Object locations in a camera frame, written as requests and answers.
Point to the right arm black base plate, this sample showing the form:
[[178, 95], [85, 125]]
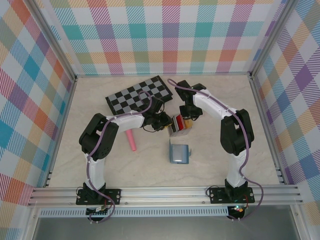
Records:
[[217, 196]]

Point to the clear plastic card box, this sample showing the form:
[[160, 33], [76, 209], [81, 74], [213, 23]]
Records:
[[178, 133]]

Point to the aluminium frame side rail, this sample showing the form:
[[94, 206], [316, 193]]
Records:
[[62, 130], [266, 125]]

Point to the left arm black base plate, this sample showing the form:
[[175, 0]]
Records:
[[112, 196]]

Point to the grey metal panel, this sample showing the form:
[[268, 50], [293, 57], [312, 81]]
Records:
[[162, 230]]

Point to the gold card stack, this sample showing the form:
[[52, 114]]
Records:
[[188, 125]]

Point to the aluminium frame post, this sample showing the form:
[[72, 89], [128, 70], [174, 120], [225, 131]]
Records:
[[272, 37], [53, 40]]

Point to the pink toy microphone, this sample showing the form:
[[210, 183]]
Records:
[[132, 141]]

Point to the red card stack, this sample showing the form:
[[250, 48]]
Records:
[[180, 122]]

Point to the grey card stack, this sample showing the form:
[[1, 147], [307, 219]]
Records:
[[172, 126]]

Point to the teal card holder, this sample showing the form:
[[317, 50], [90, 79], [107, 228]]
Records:
[[178, 153]]

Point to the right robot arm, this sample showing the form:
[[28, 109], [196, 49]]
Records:
[[212, 105]]

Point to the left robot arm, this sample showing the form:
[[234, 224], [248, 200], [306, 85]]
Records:
[[96, 172]]

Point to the aluminium mounting rail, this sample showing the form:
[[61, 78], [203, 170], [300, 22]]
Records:
[[162, 196]]

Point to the aluminium frame cross rail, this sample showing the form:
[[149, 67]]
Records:
[[125, 74]]

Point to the black grey folding chessboard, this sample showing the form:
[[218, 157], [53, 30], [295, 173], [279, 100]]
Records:
[[130, 97]]

